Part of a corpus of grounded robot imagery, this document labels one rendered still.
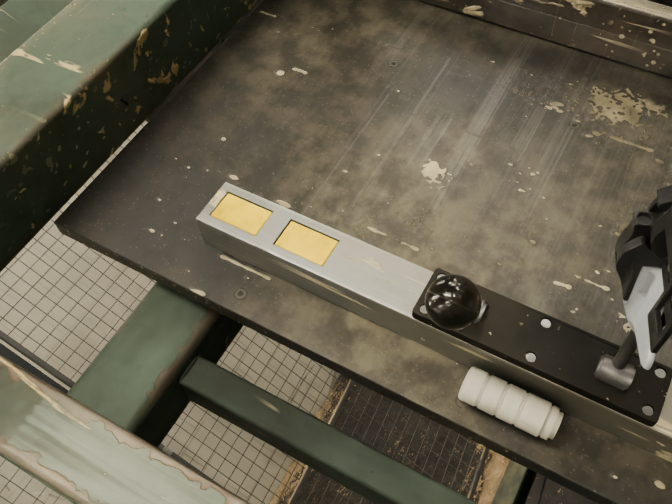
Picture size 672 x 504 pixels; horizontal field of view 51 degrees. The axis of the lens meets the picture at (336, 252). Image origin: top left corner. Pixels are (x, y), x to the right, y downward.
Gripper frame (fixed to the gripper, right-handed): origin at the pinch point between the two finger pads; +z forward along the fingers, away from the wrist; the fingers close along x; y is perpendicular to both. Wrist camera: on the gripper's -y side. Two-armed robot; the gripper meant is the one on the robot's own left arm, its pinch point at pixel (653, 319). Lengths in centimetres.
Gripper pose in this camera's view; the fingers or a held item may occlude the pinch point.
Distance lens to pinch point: 51.9
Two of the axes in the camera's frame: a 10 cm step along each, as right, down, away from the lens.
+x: 9.9, 1.1, -1.2
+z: 0.4, 5.5, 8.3
